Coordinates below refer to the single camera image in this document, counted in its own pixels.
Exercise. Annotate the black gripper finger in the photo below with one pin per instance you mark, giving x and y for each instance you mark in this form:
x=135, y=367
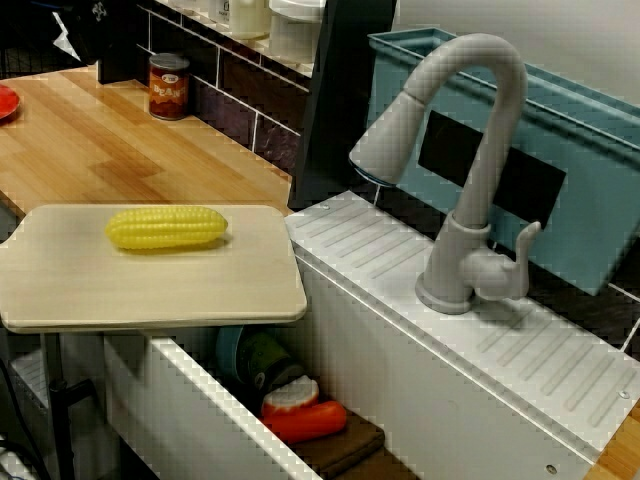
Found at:
x=92, y=30

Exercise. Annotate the orange beans can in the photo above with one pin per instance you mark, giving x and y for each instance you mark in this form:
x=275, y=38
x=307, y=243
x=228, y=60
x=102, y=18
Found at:
x=170, y=90

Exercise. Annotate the yellow toy corn cob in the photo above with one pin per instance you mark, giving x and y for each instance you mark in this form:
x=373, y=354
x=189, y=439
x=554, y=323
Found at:
x=165, y=230

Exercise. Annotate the red plate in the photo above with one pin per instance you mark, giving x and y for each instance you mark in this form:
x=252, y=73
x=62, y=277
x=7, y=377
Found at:
x=7, y=102

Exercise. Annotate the light wooden cutting board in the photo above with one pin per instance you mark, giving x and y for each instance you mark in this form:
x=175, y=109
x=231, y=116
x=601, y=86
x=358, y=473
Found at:
x=150, y=290

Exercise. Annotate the white toy sink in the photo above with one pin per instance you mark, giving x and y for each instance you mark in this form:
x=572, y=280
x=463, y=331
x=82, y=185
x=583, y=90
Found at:
x=350, y=235

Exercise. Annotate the blue cup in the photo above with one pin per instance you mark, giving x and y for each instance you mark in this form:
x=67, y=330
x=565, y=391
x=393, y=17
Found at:
x=227, y=350

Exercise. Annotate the white orange toy slice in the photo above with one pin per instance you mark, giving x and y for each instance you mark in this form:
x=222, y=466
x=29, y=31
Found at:
x=290, y=397

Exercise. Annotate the grey toy faucet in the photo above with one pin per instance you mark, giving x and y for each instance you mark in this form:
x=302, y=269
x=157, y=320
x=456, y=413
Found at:
x=507, y=100

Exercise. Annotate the orange toy sausage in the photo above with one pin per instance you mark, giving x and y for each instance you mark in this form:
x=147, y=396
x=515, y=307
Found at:
x=310, y=422

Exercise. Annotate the brown folded cloth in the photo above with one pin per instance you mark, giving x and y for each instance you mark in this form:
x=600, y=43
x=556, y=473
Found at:
x=350, y=445

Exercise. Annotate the teal plastic bin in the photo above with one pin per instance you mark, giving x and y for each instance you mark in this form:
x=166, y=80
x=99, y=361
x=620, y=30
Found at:
x=590, y=200

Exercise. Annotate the black vertical post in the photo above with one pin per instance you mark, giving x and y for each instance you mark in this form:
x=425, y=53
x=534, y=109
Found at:
x=340, y=100

